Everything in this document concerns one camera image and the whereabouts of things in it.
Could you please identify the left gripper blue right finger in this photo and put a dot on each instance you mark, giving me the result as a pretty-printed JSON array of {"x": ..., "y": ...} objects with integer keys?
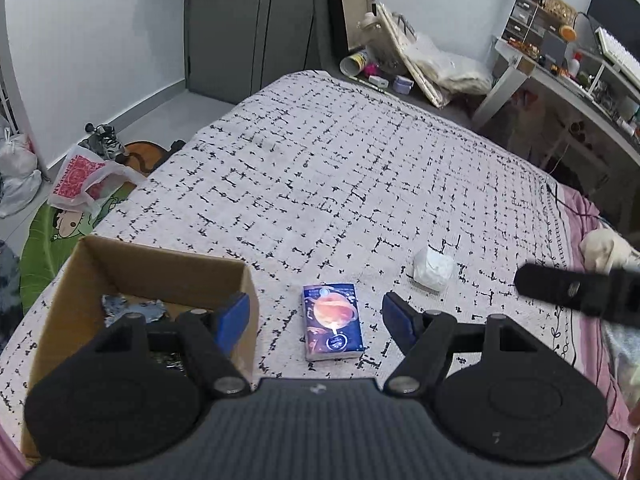
[{"x": 424, "y": 339}]

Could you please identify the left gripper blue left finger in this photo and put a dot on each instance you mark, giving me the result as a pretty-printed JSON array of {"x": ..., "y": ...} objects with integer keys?
[{"x": 208, "y": 340}]

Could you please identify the blue tissue pack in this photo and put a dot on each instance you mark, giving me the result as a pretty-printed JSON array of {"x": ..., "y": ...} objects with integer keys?
[{"x": 332, "y": 322}]

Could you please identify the grey denim plush toy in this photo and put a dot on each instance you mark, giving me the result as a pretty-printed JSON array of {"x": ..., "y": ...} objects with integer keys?
[{"x": 117, "y": 307}]

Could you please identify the black stitched plush toy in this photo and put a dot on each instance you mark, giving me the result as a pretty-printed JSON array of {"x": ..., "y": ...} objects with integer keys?
[{"x": 169, "y": 360}]

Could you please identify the white crumpled soft pouch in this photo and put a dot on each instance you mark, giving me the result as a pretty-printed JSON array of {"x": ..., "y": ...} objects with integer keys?
[{"x": 432, "y": 270}]

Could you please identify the pastel fluffy blanket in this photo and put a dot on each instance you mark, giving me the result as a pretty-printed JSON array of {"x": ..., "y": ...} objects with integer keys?
[{"x": 606, "y": 252}]

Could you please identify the pink bed sheet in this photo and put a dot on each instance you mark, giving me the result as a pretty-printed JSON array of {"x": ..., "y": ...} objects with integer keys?
[{"x": 613, "y": 450}]

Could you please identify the white black patterned blanket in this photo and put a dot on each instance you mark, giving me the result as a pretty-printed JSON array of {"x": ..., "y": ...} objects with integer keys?
[{"x": 315, "y": 180}]

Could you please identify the brown cardboard box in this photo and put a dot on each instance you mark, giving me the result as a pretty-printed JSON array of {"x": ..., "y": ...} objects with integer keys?
[{"x": 100, "y": 266}]

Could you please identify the green leaf cartoon rug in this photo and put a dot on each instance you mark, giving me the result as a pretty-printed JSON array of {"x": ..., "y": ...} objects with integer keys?
[{"x": 52, "y": 237}]

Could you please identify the black slippers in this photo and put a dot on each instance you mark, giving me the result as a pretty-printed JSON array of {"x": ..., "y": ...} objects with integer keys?
[{"x": 145, "y": 156}]

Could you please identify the white desk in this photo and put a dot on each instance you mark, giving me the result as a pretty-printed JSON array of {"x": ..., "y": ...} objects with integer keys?
[{"x": 520, "y": 69}]

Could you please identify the blue tie-dye rug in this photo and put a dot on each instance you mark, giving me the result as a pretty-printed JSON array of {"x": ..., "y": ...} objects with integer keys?
[{"x": 11, "y": 308}]

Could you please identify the white red plastic bag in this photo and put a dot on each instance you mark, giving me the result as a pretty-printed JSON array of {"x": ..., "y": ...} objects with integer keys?
[{"x": 85, "y": 181}]

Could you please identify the grey sneakers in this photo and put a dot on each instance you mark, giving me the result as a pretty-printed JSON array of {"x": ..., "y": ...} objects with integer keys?
[{"x": 102, "y": 140}]

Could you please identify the white keyboard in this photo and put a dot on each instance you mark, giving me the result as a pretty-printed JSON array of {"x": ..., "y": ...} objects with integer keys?
[{"x": 617, "y": 54}]

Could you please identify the white garbage bags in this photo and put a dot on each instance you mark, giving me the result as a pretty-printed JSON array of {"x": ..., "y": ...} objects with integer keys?
[{"x": 20, "y": 175}]

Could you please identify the cream tote bag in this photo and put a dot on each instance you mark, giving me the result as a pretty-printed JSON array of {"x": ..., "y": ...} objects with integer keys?
[{"x": 439, "y": 74}]

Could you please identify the paper cup tube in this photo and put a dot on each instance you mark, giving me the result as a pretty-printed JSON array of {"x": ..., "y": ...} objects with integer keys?
[{"x": 359, "y": 64}]

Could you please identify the black computer monitor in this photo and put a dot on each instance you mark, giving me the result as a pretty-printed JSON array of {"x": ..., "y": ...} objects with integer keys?
[{"x": 621, "y": 18}]

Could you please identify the small drawer organizer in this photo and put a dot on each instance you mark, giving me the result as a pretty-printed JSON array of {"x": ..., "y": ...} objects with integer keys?
[{"x": 528, "y": 23}]

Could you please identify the dark grey door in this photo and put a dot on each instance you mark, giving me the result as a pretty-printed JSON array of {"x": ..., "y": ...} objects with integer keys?
[{"x": 234, "y": 48}]

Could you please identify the black framed board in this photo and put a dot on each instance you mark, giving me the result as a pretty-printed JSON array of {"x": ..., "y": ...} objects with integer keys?
[{"x": 352, "y": 2}]

